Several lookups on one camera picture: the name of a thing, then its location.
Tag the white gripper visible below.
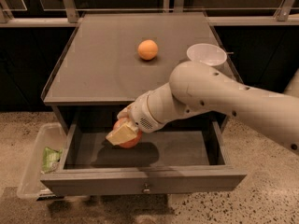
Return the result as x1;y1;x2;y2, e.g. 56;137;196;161
106;91;164;146

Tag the red apple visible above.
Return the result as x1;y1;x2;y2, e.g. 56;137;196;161
113;118;142;148

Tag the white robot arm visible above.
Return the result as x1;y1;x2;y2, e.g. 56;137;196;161
106;61;299;153

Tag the metal drawer knob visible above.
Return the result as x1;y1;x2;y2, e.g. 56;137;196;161
142;183;150;194

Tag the open grey top drawer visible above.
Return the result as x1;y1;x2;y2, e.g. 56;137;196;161
41;121;246;196

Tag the grey cabinet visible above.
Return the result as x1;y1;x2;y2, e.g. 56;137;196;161
42;12;222;129

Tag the orange fruit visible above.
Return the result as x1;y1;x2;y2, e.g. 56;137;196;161
137;39;158;61

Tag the green snack bag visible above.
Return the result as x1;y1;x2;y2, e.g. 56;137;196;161
41;147;63;174

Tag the clear plastic bin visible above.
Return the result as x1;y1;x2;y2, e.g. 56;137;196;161
17;122;66;200

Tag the white bowl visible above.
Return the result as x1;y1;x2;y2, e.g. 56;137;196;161
187;43;227;68

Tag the metal railing frame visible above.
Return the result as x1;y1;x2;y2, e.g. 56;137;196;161
0;0;299;27

